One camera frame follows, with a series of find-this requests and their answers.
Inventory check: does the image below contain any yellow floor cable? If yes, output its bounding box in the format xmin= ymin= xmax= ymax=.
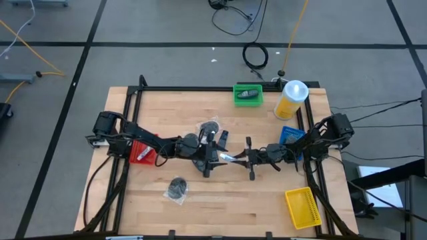
xmin=282 ymin=0 xmax=310 ymax=73
xmin=0 ymin=19 xmax=66 ymax=104

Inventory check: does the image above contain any dark blue toiletry tube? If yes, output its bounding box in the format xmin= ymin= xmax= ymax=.
xmin=236 ymin=89 xmax=260 ymax=99

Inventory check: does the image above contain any clear bag with black item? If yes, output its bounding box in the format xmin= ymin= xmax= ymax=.
xmin=195 ymin=115 xmax=222 ymax=137
xmin=163 ymin=176 xmax=189 ymax=205

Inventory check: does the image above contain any black coiled cable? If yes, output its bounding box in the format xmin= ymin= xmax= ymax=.
xmin=242 ymin=42 xmax=270 ymax=71

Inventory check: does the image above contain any black metal table frame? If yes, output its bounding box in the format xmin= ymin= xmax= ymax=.
xmin=79 ymin=75 xmax=360 ymax=239

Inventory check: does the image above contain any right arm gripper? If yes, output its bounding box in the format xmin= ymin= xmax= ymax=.
xmin=230 ymin=136 xmax=268 ymax=181

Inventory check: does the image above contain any white yellow wipes canister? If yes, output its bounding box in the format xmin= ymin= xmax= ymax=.
xmin=273 ymin=79 xmax=310 ymax=121

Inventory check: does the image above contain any grey metal floor foot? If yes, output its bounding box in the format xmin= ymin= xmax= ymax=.
xmin=0 ymin=73 xmax=36 ymax=84

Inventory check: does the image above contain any white cable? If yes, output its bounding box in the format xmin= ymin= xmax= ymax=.
xmin=0 ymin=0 xmax=36 ymax=57

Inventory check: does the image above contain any yellow plastic basket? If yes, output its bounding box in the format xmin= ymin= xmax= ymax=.
xmin=284 ymin=187 xmax=322 ymax=230

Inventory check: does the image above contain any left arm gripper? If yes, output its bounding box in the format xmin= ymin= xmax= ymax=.
xmin=198 ymin=129 xmax=230 ymax=178

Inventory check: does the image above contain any blue plastic basket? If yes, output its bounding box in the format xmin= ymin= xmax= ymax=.
xmin=279 ymin=125 xmax=306 ymax=161

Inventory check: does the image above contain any red plastic basket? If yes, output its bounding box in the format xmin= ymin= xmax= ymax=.
xmin=129 ymin=139 xmax=159 ymax=167

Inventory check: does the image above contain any green plastic basket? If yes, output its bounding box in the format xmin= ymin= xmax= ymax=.
xmin=232 ymin=84 xmax=264 ymax=107

